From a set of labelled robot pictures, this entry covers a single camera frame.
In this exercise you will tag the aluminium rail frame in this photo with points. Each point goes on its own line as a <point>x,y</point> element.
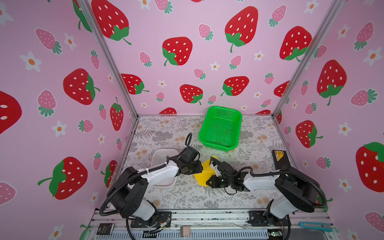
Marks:
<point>223,224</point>

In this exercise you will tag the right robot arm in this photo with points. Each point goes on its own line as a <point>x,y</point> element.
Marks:
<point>298,191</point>

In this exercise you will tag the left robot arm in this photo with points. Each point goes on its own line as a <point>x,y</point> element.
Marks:
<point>126,196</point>

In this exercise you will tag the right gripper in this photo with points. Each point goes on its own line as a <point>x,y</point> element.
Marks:
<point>212,183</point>

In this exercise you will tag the yellow paper napkin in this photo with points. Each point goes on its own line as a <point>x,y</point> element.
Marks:
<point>206,174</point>

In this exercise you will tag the black box yellow label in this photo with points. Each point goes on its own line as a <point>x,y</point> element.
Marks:
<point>280,158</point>

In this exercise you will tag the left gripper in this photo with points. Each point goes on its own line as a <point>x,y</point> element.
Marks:
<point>199,167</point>

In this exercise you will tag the white rectangular tray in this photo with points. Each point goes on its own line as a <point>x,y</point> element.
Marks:
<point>162,162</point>

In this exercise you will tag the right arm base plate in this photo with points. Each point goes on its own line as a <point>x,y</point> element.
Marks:
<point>260,219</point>

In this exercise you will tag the small pink block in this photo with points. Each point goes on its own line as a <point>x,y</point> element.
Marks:
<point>185,231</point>

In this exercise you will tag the small black card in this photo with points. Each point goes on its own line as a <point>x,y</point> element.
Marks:
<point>105,229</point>

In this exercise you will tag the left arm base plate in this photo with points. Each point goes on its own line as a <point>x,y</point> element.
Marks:
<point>158,220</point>

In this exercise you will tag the green plastic basket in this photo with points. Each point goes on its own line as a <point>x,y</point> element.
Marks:
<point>221,129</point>

